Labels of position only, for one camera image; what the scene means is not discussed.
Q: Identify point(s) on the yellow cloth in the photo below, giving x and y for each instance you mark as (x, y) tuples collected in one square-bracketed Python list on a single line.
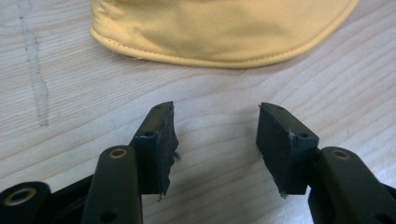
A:
[(224, 28)]

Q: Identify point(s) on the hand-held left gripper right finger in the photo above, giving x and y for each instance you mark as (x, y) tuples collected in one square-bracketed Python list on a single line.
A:
[(286, 155)]

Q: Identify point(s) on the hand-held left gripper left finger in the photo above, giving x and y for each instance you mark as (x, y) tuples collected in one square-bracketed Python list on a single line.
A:
[(151, 155)]

